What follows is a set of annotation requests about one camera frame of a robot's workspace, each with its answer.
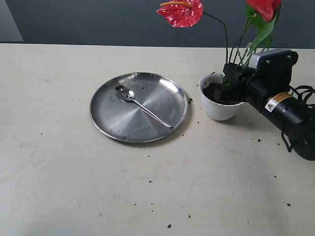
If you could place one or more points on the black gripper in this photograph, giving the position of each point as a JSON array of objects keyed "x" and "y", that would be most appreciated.
[{"x": 268, "y": 92}]

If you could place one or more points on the artificial red anthurium plant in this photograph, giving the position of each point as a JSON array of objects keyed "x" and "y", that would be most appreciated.
[{"x": 260, "y": 14}]

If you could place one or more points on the stainless steel spoon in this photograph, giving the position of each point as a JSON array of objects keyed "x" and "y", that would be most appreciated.
[{"x": 128, "y": 95}]

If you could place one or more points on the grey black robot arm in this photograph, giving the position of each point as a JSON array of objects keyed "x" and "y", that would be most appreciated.
[{"x": 301, "y": 137}]

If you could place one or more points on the dark potting soil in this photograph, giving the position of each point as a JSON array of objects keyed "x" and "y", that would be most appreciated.
[{"x": 209, "y": 93}]

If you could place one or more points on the white plastic flower pot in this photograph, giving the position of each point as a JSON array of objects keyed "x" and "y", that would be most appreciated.
[{"x": 214, "y": 110}]

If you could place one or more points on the round stainless steel plate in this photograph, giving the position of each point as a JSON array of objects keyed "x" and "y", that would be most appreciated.
[{"x": 125, "y": 121}]

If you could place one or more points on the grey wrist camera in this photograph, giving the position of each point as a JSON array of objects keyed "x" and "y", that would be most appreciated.
[{"x": 272, "y": 58}]

